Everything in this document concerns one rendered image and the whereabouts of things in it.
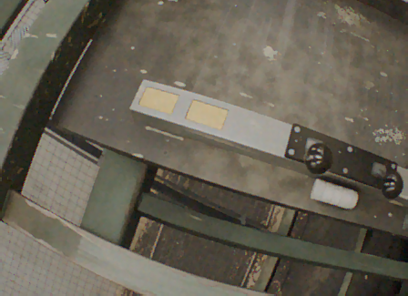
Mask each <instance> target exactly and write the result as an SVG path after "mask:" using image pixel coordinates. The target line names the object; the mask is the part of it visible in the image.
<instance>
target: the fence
mask: <svg viewBox="0 0 408 296"><path fill-rule="evenodd" d="M147 87H150V88H153V89H156V90H157V89H158V90H161V91H164V92H167V93H170V94H172V95H176V96H178V101H177V104H176V105H175V108H174V110H173V112H172V115H170V114H168V113H164V112H161V111H158V110H156V109H153V108H149V107H142V106H140V105H139V103H140V100H141V98H142V97H143V95H144V92H145V90H146V88H147ZM193 100H197V101H200V102H203V103H206V104H207V105H209V106H213V107H218V108H221V109H225V110H228V111H229V113H228V115H227V118H226V120H225V123H224V126H223V129H222V130H221V129H217V128H212V127H209V126H206V125H203V124H200V123H197V122H194V121H190V120H187V119H186V115H187V114H188V111H189V107H190V105H192V101H193ZM129 109H130V111H131V114H132V117H133V118H134V120H135V121H137V122H140V123H143V124H146V125H149V126H152V127H155V128H156V127H158V128H159V129H162V128H163V130H166V131H168V132H171V133H175V134H178V135H181V136H183V137H186V138H191V139H195V140H198V141H201V142H204V143H207V144H210V145H212V146H216V147H219V148H225V149H227V150H230V151H233V152H236V153H239V154H241V155H244V156H249V157H252V158H255V159H258V160H261V161H264V162H267V163H271V164H273V165H275V166H278V167H281V168H285V169H287V170H293V171H296V172H298V173H301V174H302V175H305V176H306V175H307V176H310V177H313V178H315V179H322V180H324V181H325V182H327V181H328V182H330V183H332V184H337V185H339V186H343V187H345V188H347V189H352V190H354V191H356V192H361V193H364V194H365V195H369V196H373V197H374V198H377V199H382V200H385V201H389V202H391V203H394V204H396V205H399V206H400V205H401V206H404V207H405V208H408V170H407V169H405V168H401V167H398V168H397V171H398V172H399V173H400V174H401V176H402V177H403V184H404V185H403V190H402V193H401V194H400V195H399V196H398V197H397V198H396V199H387V198H386V197H385V196H384V195H383V193H382V191H381V190H380V189H376V188H373V187H371V186H367V185H365V184H362V183H360V182H356V181H354V180H350V179H347V178H344V177H341V176H339V175H334V174H332V173H331V172H326V173H325V174H323V175H321V176H316V175H313V174H311V173H310V172H309V171H308V170H307V168H306V166H305V164H303V163H301V162H296V161H293V160H291V159H288V158H285V157H284V154H285V150H286V147H287V142H288V138H289V135H290V133H291V127H292V125H291V124H288V123H285V122H282V121H279V120H277V119H273V118H271V117H265V116H263V115H262V114H260V113H257V112H253V111H250V110H248V109H245V108H241V107H236V106H233V105H230V104H227V103H224V102H220V101H217V99H214V98H211V97H205V96H202V95H200V94H196V93H193V92H192V93H190V92H188V91H183V90H180V89H177V88H174V87H169V86H167V85H163V84H162V85H160V84H158V83H155V82H151V81H147V80H143V83H142V85H141V87H140V88H139V90H138V92H137V93H136V95H135V97H134V100H133V102H132V104H131V106H130V108H129Z"/></svg>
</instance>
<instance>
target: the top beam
mask: <svg viewBox="0 0 408 296"><path fill-rule="evenodd" d="M116 1H117V0H48V2H47V3H46V4H45V6H44V7H43V9H42V10H41V12H40V13H39V14H38V16H37V17H36V19H35V21H34V23H33V24H32V25H31V26H30V27H29V29H28V30H27V32H26V34H25V36H24V37H23V39H22V41H21V42H20V44H19V46H18V47H17V48H16V51H15V52H14V53H13V55H12V57H11V59H10V61H9V62H8V64H7V66H6V68H5V71H4V72H3V74H2V75H1V77H0V221H2V222H3V220H2V217H1V213H2V212H1V211H2V209H3V206H4V203H5V199H6V196H7V195H6V194H7V192H8V190H9V189H10V190H12V187H14V188H16V189H18V190H19V191H21V193H22V190H23V187H24V185H25V181H26V178H27V175H28V174H27V173H28V172H29V169H30V167H31V164H32V160H33V158H34V156H35V153H36V150H37V147H38V144H39V142H40V139H41V138H42V135H43V134H44V130H45V128H46V125H47V121H48V120H49V119H50V116H51V114H52V111H53V109H54V107H55V105H56V102H57V100H58V98H59V96H60V95H61V93H62V90H63V88H64V86H65V84H66V82H67V80H68V78H69V77H70V75H71V74H72V72H73V70H74V67H75V65H76V63H77V62H78V60H79V58H80V57H81V56H82V54H83V52H84V50H85V48H86V46H87V44H88V43H89V41H90V40H91V38H92V36H93V35H94V33H95V32H96V31H97V29H98V28H99V26H100V24H101V23H102V22H103V20H104V19H105V17H106V16H107V14H108V13H109V11H110V10H111V8H112V7H113V5H114V3H115V2H116ZM4 223H5V222H4Z"/></svg>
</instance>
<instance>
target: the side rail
mask: <svg viewBox="0 0 408 296"><path fill-rule="evenodd" d="M11 191H12V192H11V195H10V198H9V200H8V203H7V207H6V210H5V215H4V217H3V218H2V220H3V222H5V223H6V224H8V225H9V226H11V227H12V228H14V229H16V230H18V231H19V232H21V233H23V234H24V235H26V236H27V237H28V238H29V239H31V240H33V241H35V242H37V243H38V244H40V245H41V246H43V247H45V248H47V249H49V250H51V251H53V252H54V253H56V254H57V255H59V256H61V257H63V258H65V259H67V260H69V261H71V262H72V263H74V264H76V265H77V266H78V267H80V268H82V269H84V270H87V271H89V272H91V273H93V274H96V275H97V276H99V277H100V278H103V279H105V280H107V281H110V282H112V283H115V284H116V285H118V286H121V287H124V288H126V289H129V290H131V291H133V292H135V293H138V294H140V295H144V296H284V295H280V294H275V293H270V292H266V291H259V290H253V289H251V288H247V287H245V288H244V287H242V286H238V285H233V284H232V283H227V282H223V281H216V280H214V279H209V278H208V277H205V276H199V275H198V274H196V273H190V272H188V271H186V270H180V269H177V268H175V267H173V266H170V265H168V264H164V263H161V262H158V261H156V260H152V259H150V258H148V257H145V256H142V255H141V254H138V253H135V252H134V251H132V250H127V249H126V248H123V247H120V246H118V245H117V244H115V243H113V242H111V241H109V240H106V239H103V238H102V237H99V236H98V235H95V234H94V233H91V232H89V231H88V230H86V229H83V228H81V227H80V226H77V225H76V224H74V223H72V222H70V221H68V220H66V219H64V218H63V217H61V216H59V215H57V214H55V213H54V212H52V211H50V210H48V209H46V208H44V207H42V206H41V205H39V204H37V203H35V202H34V201H32V200H31V199H29V198H27V197H25V196H24V195H22V194H20V193H19V192H17V191H15V190H14V189H12V190H11Z"/></svg>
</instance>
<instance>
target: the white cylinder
mask: <svg viewBox="0 0 408 296"><path fill-rule="evenodd" d="M311 199H317V200H319V201H323V202H325V203H328V202H329V203H330V204H333V205H335V206H336V205H337V206H339V207H341V208H345V209H352V208H354V207H355V205H356V203H357V199H358V194H357V192H356V191H354V190H352V189H347V188H345V187H342V186H339V185H337V184H335V185H334V184H332V183H330V182H328V181H327V182H325V181H324V180H322V179H316V181H315V183H314V185H313V188H312V191H311Z"/></svg>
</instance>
